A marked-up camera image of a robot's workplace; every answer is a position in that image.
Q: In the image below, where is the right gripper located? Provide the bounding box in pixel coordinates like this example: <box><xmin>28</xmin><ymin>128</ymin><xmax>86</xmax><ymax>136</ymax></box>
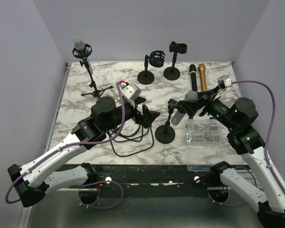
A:
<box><xmin>179</xmin><ymin>85</ymin><xmax>238</xmax><ymax>131</ymax></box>

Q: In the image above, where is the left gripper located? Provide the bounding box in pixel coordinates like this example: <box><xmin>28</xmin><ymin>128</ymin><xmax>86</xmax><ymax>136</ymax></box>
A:
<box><xmin>104</xmin><ymin>97</ymin><xmax>161</xmax><ymax>133</ymax></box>

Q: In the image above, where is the glitter microphone silver grille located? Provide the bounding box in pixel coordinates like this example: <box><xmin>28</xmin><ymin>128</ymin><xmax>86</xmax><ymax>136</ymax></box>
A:
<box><xmin>171</xmin><ymin>91</ymin><xmax>198</xmax><ymax>126</ymax></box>

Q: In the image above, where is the black round base stand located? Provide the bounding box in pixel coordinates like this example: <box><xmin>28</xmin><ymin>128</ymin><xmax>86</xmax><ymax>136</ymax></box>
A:
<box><xmin>155</xmin><ymin>99</ymin><xmax>185</xmax><ymax>144</ymax></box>

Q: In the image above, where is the black clip microphone stand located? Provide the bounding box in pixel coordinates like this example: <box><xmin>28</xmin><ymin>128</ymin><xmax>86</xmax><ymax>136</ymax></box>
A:
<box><xmin>163</xmin><ymin>41</ymin><xmax>188</xmax><ymax>81</ymax></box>

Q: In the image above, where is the black microphone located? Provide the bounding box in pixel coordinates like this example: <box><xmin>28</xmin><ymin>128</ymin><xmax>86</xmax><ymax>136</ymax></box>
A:
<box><xmin>189</xmin><ymin>64</ymin><xmax>198</xmax><ymax>92</ymax></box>

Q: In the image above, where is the gold microphone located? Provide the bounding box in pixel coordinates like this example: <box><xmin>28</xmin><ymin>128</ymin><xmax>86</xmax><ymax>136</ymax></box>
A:
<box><xmin>198</xmin><ymin>63</ymin><xmax>207</xmax><ymax>92</ymax></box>

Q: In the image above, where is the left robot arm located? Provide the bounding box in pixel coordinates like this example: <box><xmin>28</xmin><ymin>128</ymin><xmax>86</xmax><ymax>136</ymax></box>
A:
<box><xmin>8</xmin><ymin>96</ymin><xmax>160</xmax><ymax>208</ymax></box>

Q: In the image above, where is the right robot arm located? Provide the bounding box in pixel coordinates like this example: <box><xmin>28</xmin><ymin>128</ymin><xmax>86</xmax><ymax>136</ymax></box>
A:
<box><xmin>178</xmin><ymin>88</ymin><xmax>285</xmax><ymax>228</ymax></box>

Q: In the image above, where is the silver microphone on tripod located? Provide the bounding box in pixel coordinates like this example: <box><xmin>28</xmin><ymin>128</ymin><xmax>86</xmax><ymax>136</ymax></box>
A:
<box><xmin>72</xmin><ymin>38</ymin><xmax>93</xmax><ymax>75</ymax></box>

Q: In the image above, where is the clear plastic screw box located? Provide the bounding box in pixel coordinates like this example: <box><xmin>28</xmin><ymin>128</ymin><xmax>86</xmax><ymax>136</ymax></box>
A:
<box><xmin>185</xmin><ymin>117</ymin><xmax>226</xmax><ymax>171</ymax></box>

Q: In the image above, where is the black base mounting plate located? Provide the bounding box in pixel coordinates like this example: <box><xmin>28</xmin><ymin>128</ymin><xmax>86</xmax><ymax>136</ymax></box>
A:
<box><xmin>79</xmin><ymin>164</ymin><xmax>223</xmax><ymax>198</ymax></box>

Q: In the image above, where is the black coiled usb cable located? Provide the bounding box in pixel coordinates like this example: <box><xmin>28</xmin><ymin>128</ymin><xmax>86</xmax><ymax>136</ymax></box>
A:
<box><xmin>104</xmin><ymin>118</ymin><xmax>154</xmax><ymax>158</ymax></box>

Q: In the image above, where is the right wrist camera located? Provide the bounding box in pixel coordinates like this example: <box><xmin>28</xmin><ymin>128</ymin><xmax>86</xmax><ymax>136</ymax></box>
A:
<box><xmin>217</xmin><ymin>75</ymin><xmax>233</xmax><ymax>91</ymax></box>

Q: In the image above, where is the black tripod shock mount stand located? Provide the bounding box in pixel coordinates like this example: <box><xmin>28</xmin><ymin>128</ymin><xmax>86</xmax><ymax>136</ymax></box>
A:
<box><xmin>72</xmin><ymin>42</ymin><xmax>114</xmax><ymax>98</ymax></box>

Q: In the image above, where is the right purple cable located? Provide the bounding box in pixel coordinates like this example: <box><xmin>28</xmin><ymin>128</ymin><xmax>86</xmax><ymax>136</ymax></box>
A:
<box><xmin>208</xmin><ymin>80</ymin><xmax>285</xmax><ymax>207</ymax></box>

